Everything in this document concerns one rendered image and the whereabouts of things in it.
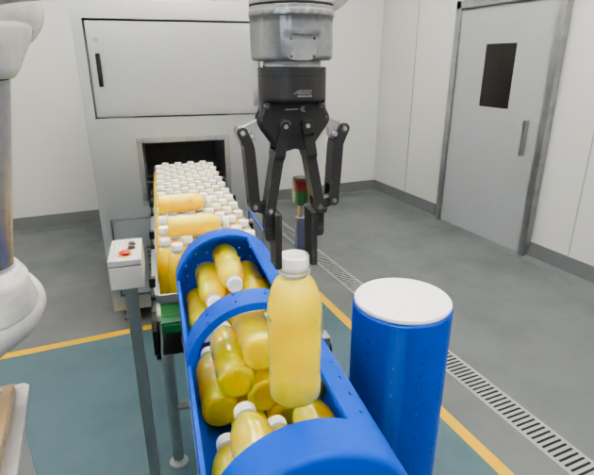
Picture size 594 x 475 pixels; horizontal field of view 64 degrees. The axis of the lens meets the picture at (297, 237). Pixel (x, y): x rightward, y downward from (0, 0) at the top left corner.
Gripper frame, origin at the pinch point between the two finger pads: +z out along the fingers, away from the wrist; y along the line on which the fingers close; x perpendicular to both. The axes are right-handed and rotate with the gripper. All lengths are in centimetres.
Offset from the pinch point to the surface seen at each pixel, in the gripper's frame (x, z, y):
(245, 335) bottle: 25.4, 28.7, -2.7
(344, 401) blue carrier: -0.7, 25.8, 7.3
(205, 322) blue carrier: 31.0, 27.7, -9.7
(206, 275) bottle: 64, 33, -6
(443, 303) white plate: 51, 44, 58
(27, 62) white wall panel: 485, -21, -127
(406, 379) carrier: 44, 62, 44
